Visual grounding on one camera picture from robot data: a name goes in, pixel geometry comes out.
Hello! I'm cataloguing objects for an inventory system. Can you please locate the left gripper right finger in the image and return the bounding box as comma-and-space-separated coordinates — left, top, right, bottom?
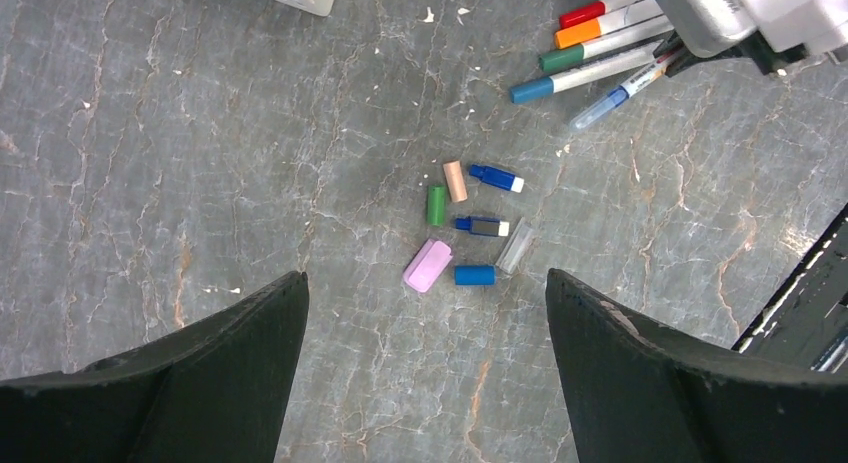
545, 269, 847, 462

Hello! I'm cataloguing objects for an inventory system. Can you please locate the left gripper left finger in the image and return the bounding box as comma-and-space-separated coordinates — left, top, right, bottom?
1, 272, 310, 462

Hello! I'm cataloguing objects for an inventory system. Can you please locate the grey clear pen cap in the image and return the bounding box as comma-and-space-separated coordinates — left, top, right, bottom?
496, 218, 535, 274

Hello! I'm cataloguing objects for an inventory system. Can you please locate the blue pen cap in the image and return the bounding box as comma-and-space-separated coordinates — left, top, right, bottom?
454, 265, 496, 286

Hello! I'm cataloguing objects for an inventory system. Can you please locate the dark blue clip cap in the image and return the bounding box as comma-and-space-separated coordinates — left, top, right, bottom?
454, 216, 510, 237

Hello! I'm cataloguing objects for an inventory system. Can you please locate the pink pen cap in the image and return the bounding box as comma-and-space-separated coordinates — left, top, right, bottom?
402, 239, 453, 293

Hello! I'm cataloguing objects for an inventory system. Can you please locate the dark blue white-ended cap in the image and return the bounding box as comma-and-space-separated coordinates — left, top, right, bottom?
469, 164, 525, 193

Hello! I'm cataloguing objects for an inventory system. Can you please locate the orange pen cap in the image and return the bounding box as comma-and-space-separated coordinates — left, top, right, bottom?
442, 160, 468, 203

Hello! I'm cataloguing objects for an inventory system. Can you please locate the green pen cap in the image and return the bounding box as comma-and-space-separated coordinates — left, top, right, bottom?
426, 185, 447, 227

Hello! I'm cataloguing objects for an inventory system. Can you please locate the green capped white marker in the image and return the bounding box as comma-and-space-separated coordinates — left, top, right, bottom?
538, 16, 672, 73

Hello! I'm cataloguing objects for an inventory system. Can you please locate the orange capped white marker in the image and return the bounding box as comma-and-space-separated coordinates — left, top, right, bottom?
554, 0, 663, 49

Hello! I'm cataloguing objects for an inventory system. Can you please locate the red capped white marker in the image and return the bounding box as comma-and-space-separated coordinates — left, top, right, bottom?
558, 0, 642, 29

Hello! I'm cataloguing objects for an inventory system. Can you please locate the clear capped blue pen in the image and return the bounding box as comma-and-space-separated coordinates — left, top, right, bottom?
570, 47, 689, 131

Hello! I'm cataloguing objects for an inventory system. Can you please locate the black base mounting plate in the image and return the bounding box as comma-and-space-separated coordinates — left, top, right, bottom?
732, 209, 847, 376

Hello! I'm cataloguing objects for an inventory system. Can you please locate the light blue capped marker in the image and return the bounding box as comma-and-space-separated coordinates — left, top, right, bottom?
508, 41, 660, 104

